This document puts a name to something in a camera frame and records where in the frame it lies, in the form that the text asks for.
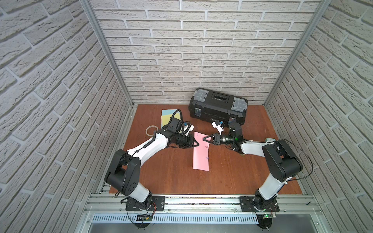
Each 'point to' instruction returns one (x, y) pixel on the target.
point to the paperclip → (207, 158)
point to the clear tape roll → (150, 126)
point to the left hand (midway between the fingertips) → (200, 143)
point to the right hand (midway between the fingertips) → (206, 139)
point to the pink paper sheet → (201, 153)
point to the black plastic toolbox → (212, 105)
